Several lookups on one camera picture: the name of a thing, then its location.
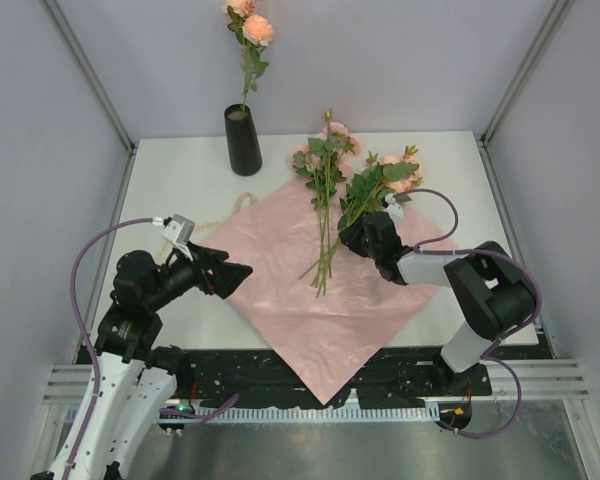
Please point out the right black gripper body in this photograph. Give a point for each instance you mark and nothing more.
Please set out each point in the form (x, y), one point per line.
(357, 240)

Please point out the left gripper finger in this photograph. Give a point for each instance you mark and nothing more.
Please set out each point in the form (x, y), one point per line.
(234, 274)
(224, 290)

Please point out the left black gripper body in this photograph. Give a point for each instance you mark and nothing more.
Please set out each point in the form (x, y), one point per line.
(195, 273)

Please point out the peach rose stem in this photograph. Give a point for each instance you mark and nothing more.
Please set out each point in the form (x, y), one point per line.
(254, 33)
(363, 192)

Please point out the purple wrapping paper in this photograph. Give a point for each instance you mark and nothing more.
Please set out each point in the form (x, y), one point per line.
(270, 225)

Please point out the pink flower bunch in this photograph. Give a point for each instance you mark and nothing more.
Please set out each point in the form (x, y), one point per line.
(318, 161)

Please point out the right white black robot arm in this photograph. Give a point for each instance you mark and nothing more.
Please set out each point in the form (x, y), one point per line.
(496, 295)

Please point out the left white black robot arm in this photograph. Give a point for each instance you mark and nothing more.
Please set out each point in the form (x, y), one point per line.
(131, 378)

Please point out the black conical vase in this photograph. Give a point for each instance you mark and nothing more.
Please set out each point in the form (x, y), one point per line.
(242, 141)

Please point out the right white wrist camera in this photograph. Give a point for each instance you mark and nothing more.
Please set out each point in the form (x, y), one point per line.
(393, 207)

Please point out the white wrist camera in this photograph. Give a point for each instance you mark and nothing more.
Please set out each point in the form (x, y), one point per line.
(176, 230)
(393, 207)

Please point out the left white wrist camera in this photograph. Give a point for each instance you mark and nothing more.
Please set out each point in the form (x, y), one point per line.
(176, 230)

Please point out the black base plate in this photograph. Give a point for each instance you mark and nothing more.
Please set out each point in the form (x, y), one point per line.
(392, 377)

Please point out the white slotted cable duct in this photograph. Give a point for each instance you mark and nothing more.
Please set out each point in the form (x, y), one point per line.
(349, 412)

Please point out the aluminium front rail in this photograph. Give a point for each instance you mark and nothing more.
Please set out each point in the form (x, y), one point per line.
(549, 379)

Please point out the left aluminium frame post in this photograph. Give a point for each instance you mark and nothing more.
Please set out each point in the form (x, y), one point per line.
(79, 55)

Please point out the aluminium frame post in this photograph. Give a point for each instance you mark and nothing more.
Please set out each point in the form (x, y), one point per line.
(79, 55)
(550, 25)

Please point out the right aluminium frame post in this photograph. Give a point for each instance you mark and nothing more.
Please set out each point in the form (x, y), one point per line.
(550, 25)

